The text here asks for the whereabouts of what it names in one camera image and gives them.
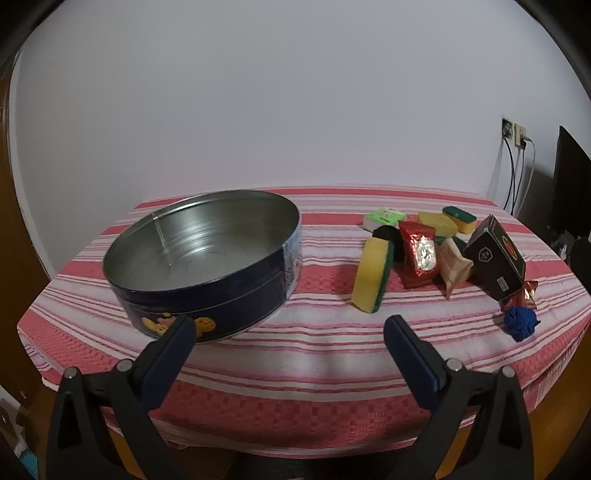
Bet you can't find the red white striped tablecloth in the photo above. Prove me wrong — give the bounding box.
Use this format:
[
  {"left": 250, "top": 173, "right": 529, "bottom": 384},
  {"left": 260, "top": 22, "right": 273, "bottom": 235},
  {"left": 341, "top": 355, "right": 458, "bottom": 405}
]
[{"left": 17, "top": 186, "right": 591, "bottom": 457}]

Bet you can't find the white box with green label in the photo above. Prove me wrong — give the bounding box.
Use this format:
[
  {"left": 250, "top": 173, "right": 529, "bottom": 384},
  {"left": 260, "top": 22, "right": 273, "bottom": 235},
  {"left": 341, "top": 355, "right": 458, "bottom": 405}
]
[{"left": 362, "top": 208, "right": 407, "bottom": 232}]

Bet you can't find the beige packet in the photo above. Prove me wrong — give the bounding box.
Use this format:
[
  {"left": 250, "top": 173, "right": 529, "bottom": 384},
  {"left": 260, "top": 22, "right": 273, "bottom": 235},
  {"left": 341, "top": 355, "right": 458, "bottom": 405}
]
[{"left": 436, "top": 237, "right": 475, "bottom": 301}]

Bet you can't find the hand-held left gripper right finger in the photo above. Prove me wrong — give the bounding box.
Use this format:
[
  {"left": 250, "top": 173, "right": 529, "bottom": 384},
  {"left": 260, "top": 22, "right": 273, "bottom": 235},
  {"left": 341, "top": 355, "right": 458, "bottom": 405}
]
[{"left": 384, "top": 315, "right": 536, "bottom": 480}]

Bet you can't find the black television screen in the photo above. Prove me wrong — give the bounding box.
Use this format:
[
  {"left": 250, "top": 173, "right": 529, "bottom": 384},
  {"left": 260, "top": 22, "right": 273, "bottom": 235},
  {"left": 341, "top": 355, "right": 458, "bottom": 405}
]
[{"left": 547, "top": 124, "right": 591, "bottom": 241}]

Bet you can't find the round blue cookie tin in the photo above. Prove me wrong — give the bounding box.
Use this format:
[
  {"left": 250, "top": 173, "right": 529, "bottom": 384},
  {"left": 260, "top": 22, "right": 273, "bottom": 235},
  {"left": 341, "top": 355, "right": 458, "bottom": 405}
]
[{"left": 102, "top": 189, "right": 302, "bottom": 344}]

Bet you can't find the black oval pad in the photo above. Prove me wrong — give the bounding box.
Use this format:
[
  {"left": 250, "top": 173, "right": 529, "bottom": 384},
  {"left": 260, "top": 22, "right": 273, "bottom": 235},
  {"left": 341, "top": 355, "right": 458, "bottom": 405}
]
[{"left": 372, "top": 225, "right": 404, "bottom": 264}]

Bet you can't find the black plug cable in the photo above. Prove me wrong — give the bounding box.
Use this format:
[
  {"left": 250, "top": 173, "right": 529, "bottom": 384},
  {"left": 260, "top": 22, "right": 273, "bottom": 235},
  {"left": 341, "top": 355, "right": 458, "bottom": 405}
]
[{"left": 513, "top": 147, "right": 525, "bottom": 214}]

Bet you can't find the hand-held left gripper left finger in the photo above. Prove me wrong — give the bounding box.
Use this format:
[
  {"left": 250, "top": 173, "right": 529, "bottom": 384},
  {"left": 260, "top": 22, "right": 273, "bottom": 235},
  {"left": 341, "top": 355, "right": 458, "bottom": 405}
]
[{"left": 46, "top": 315, "right": 197, "bottom": 480}]

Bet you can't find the dark grey cable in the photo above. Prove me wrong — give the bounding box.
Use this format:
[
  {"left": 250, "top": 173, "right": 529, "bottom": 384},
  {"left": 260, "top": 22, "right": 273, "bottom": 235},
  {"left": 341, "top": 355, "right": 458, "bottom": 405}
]
[{"left": 502, "top": 137, "right": 514, "bottom": 212}]

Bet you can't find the wooden wardrobe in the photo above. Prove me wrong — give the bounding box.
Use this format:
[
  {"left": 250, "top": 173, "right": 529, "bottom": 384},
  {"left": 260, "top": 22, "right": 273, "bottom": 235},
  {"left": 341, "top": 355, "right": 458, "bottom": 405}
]
[{"left": 0, "top": 69, "right": 52, "bottom": 416}]

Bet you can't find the black cardboard box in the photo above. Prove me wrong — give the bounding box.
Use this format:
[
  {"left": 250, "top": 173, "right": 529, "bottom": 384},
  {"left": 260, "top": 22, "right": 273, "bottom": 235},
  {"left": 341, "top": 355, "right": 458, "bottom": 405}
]
[{"left": 463, "top": 215, "right": 527, "bottom": 301}]

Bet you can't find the red and gold foil packet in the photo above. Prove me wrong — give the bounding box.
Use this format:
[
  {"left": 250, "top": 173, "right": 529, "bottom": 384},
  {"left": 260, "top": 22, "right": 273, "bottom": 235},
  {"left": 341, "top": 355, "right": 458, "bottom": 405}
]
[{"left": 499, "top": 279, "right": 540, "bottom": 315}]

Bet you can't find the cluster of clear bottles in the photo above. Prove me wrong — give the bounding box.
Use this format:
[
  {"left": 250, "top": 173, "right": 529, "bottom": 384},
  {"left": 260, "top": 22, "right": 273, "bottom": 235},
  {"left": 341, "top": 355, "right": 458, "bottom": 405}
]
[{"left": 551, "top": 229, "right": 578, "bottom": 260}]

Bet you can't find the blue yarn ball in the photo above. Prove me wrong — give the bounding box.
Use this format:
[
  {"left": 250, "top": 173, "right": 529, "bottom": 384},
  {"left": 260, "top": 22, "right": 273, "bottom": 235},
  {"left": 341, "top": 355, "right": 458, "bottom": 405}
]
[{"left": 503, "top": 306, "right": 541, "bottom": 342}]

